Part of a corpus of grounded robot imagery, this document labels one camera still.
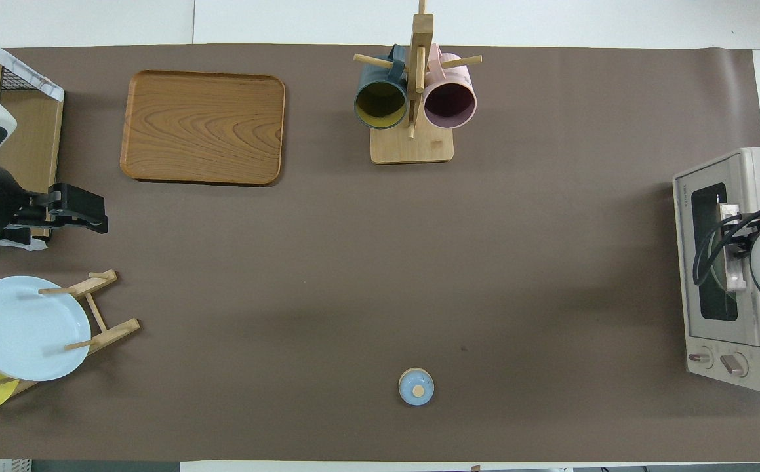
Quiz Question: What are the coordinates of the small blue bell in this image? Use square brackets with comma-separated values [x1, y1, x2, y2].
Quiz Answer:
[398, 368, 435, 406]

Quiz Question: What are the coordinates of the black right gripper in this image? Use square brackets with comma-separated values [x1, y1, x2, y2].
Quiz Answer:
[724, 220, 758, 263]

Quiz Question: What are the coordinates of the brown wooden tray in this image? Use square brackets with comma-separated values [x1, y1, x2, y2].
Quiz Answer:
[120, 70, 287, 187]

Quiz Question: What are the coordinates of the pink mug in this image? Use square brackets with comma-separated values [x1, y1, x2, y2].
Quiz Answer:
[423, 43, 478, 130]

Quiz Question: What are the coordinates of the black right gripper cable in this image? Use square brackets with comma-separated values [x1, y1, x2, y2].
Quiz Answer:
[693, 197, 760, 286]

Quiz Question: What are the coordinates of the black wire wooden shelf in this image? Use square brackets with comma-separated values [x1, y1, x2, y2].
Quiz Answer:
[0, 39, 66, 250]

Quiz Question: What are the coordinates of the dark blue mug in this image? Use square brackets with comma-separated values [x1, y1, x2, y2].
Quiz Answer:
[353, 45, 410, 130]

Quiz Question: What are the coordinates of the wooden plate rack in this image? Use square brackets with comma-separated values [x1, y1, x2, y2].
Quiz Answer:
[0, 269, 141, 397]

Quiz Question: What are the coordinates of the brown table mat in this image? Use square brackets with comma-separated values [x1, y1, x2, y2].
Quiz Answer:
[0, 45, 760, 463]

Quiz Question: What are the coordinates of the white checked cloth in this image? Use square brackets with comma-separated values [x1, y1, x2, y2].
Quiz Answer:
[0, 25, 66, 102]

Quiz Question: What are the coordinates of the wooden mug tree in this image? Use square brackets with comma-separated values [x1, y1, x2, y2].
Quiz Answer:
[353, 0, 483, 165]

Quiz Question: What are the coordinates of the white toaster oven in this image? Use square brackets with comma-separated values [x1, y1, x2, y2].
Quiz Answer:
[673, 147, 760, 394]

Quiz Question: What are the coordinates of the light blue plate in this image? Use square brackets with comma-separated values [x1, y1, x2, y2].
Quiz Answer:
[0, 275, 92, 382]

